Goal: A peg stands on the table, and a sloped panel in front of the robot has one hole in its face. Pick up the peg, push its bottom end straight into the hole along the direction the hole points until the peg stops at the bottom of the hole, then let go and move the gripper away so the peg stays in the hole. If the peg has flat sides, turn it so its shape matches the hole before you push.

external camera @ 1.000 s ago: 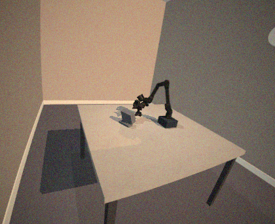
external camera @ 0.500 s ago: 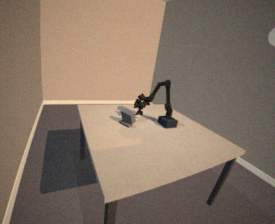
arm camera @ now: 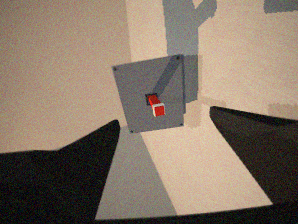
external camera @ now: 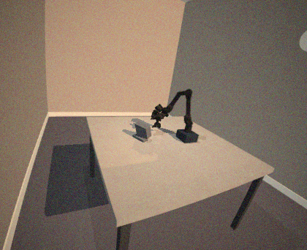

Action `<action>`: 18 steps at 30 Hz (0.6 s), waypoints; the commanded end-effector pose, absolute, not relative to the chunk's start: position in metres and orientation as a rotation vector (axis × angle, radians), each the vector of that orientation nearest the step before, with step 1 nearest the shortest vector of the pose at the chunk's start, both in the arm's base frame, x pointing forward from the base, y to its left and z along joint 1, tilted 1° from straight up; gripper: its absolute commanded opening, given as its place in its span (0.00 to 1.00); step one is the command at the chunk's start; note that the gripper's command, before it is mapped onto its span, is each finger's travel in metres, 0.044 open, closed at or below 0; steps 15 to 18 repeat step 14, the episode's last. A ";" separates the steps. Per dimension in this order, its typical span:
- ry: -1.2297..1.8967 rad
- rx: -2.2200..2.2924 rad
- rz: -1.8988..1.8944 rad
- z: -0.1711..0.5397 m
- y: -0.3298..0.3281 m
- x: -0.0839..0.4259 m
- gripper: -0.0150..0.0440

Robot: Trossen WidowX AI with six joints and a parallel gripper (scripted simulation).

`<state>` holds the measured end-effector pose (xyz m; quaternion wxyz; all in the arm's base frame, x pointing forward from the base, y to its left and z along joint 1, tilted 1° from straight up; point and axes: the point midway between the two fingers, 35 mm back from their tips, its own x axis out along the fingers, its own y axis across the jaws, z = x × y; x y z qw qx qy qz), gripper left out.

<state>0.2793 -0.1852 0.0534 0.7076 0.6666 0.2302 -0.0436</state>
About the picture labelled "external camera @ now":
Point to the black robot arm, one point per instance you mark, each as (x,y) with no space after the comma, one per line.
(187,117)

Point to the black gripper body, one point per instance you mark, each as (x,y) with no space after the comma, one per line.
(159,117)

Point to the grey sloped panel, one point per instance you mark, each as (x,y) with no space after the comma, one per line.
(143,131)

